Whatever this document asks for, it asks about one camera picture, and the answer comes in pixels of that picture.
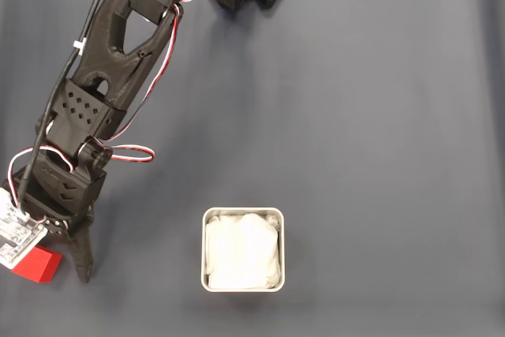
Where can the grey table mat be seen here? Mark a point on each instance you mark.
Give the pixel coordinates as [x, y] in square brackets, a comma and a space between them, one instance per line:
[355, 135]

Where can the white camera circuit board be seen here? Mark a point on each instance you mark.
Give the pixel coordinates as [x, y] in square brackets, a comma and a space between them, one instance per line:
[16, 230]

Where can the red cube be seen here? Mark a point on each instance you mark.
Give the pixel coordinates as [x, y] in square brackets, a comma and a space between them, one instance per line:
[43, 265]

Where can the white tissue paper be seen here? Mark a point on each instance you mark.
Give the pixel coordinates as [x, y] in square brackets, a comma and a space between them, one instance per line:
[240, 254]

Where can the white square box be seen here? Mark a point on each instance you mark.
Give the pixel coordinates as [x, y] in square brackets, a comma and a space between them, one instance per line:
[203, 250]

